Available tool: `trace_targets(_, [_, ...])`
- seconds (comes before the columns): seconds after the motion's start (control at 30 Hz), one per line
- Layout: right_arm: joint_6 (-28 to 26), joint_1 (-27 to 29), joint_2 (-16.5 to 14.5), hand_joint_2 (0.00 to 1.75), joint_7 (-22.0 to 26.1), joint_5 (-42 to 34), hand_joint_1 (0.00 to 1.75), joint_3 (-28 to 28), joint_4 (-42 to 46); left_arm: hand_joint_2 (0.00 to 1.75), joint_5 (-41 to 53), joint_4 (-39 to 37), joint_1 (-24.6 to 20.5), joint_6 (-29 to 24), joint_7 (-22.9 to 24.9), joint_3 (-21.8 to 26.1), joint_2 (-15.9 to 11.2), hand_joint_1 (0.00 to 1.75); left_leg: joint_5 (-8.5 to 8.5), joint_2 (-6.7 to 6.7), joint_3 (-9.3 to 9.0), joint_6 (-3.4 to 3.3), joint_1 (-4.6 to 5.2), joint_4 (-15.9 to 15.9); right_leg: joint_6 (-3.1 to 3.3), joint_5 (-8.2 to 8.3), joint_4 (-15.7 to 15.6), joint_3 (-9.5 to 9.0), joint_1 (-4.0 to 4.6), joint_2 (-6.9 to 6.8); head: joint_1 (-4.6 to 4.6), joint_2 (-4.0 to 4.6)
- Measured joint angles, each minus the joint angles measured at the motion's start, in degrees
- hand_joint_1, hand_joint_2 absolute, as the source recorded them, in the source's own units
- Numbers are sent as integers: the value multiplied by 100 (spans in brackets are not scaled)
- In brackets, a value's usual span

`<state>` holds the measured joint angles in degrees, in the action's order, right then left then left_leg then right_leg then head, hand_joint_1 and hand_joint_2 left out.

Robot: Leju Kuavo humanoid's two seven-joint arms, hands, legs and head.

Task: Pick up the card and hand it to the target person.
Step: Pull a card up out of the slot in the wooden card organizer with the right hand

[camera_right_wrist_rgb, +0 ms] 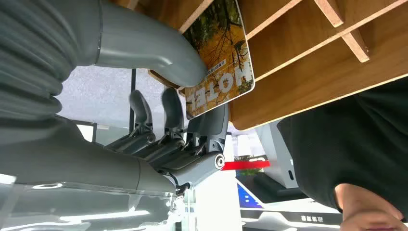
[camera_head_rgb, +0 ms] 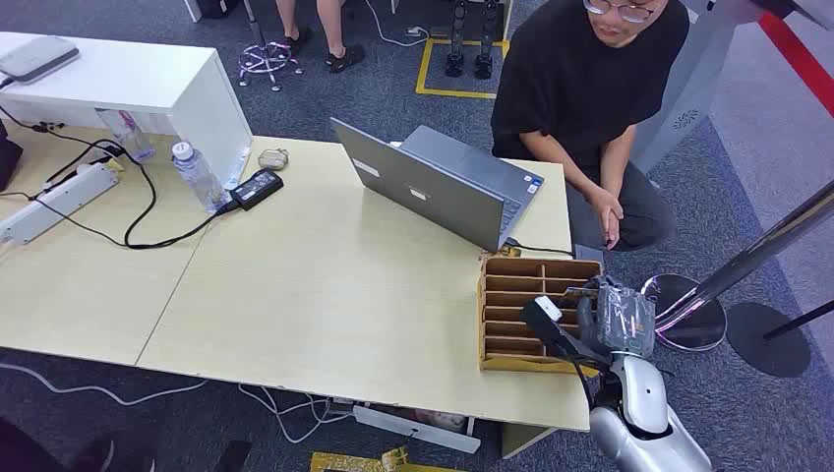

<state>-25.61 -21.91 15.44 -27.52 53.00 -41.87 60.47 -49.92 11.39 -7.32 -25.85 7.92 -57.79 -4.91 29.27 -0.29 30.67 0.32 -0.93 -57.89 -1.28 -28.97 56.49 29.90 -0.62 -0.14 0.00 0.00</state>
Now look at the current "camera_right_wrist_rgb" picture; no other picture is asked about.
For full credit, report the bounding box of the black vertical pole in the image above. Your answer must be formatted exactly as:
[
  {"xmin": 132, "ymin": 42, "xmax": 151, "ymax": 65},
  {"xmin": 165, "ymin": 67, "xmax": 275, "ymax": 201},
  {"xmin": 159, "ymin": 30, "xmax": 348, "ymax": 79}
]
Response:
[{"xmin": 128, "ymin": 68, "xmax": 137, "ymax": 135}]

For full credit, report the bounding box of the clear plastic camera cover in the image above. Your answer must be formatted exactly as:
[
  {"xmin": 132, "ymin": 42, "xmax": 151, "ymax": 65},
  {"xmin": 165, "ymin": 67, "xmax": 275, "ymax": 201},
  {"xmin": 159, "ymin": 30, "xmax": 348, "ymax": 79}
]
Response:
[{"xmin": 0, "ymin": 173, "xmax": 195, "ymax": 231}]

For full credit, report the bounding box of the grey white kiosk stand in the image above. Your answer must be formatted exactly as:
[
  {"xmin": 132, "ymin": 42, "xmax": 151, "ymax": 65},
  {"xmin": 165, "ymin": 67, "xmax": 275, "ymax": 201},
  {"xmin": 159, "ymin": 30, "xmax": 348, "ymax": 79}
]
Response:
[{"xmin": 255, "ymin": 120, "xmax": 299, "ymax": 190}]

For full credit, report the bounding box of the red barrier ribbon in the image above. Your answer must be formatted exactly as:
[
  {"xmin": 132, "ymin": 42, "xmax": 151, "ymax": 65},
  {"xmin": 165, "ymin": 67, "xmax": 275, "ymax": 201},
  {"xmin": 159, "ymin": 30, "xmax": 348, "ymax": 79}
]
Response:
[{"xmin": 221, "ymin": 160, "xmax": 271, "ymax": 171}]

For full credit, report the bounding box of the wooden card rack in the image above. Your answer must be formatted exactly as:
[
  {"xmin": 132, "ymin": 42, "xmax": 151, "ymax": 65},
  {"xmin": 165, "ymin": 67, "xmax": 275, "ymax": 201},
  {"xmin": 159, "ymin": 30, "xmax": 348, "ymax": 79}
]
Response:
[{"xmin": 108, "ymin": 0, "xmax": 408, "ymax": 132}]

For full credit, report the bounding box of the person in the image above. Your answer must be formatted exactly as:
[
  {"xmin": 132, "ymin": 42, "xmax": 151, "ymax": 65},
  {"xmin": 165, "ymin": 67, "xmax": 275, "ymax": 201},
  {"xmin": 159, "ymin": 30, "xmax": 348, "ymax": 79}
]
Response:
[{"xmin": 276, "ymin": 76, "xmax": 408, "ymax": 231}]

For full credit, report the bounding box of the blue display screen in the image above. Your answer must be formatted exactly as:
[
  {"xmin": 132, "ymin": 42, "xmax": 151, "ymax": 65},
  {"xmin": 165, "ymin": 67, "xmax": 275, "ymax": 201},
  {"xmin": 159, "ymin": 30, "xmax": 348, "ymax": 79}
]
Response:
[{"xmin": 236, "ymin": 182, "xmax": 264, "ymax": 210}]

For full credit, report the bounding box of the green potted plant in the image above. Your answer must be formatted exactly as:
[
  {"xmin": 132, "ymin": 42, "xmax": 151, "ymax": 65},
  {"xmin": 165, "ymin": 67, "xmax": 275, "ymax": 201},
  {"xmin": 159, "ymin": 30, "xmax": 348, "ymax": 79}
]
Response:
[{"xmin": 234, "ymin": 154, "xmax": 266, "ymax": 177}]

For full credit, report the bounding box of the white counter with black sign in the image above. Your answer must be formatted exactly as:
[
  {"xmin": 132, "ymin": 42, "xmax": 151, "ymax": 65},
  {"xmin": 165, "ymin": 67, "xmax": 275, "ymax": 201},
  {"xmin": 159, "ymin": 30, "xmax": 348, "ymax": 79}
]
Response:
[{"xmin": 239, "ymin": 197, "xmax": 344, "ymax": 231}]

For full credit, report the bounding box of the ribbed grey right arm sleeve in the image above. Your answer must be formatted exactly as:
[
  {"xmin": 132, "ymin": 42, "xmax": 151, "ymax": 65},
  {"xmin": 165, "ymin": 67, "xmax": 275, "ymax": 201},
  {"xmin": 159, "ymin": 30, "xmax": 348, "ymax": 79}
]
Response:
[{"xmin": 0, "ymin": 0, "xmax": 80, "ymax": 123}]

